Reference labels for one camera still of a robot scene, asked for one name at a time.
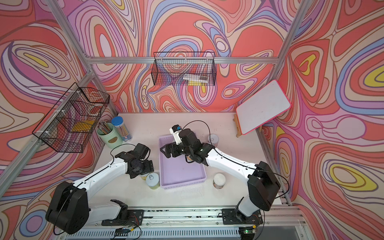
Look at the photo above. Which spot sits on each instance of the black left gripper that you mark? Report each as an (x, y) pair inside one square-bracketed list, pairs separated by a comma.
[(149, 167)]

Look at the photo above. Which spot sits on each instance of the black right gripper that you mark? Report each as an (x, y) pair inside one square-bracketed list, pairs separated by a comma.
[(173, 146)]

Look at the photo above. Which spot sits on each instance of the white lid can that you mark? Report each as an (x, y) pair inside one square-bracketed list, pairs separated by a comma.
[(213, 139), (153, 181), (219, 181), (144, 176)]

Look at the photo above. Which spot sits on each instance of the purple plastic basket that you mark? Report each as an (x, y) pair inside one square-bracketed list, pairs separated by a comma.
[(176, 172)]

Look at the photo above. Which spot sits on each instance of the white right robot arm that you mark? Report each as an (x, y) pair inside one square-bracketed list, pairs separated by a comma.
[(263, 185)]

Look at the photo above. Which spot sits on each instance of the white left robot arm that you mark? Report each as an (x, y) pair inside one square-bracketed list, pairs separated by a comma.
[(70, 210)]

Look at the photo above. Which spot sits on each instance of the green pencil cup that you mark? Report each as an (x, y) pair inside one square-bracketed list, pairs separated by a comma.
[(109, 135)]

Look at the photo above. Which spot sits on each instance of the blue lid pencil tube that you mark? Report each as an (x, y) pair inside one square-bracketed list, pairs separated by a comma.
[(121, 128)]

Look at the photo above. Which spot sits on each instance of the wooden easel stand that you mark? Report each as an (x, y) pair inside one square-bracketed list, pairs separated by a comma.
[(237, 124)]

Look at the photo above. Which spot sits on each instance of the pink framed whiteboard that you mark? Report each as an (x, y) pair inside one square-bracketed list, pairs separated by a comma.
[(266, 104)]

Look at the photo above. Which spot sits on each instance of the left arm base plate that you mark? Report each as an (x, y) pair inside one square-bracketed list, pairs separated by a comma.
[(125, 217)]

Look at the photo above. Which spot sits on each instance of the black wire basket left wall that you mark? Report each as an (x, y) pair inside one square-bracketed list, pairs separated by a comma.
[(70, 123)]

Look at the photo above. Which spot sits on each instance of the black wire basket wall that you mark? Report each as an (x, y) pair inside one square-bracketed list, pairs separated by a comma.
[(70, 123), (194, 69)]

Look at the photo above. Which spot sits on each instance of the black wire basket back wall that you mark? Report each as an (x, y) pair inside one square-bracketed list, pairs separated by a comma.
[(194, 69)]

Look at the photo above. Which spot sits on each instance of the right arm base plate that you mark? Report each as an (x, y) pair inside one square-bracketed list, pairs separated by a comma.
[(233, 216)]

